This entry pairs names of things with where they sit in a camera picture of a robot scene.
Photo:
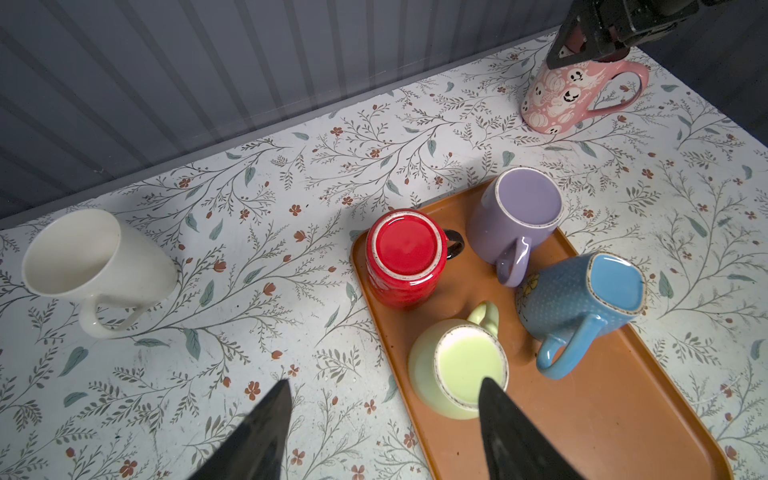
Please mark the light green mug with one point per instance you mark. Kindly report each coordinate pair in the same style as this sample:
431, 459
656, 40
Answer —
449, 361

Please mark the purple mug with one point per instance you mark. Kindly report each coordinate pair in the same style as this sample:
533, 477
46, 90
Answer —
517, 212

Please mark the white mug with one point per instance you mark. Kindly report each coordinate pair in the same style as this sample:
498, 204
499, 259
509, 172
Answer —
113, 272

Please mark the blue mug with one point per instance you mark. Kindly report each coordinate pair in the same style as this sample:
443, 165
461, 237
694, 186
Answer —
568, 305

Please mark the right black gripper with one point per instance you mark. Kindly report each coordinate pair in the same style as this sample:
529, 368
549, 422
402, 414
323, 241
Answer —
602, 31

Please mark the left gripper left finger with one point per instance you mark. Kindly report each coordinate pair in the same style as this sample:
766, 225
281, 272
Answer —
254, 450

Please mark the orange plastic tray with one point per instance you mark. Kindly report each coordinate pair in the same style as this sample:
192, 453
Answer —
617, 415

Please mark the pink patterned mug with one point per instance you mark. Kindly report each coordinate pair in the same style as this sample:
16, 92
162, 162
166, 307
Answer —
560, 98

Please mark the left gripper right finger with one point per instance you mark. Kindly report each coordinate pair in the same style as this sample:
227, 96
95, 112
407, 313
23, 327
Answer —
514, 448

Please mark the red mug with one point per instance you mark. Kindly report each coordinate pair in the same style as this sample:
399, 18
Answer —
406, 253

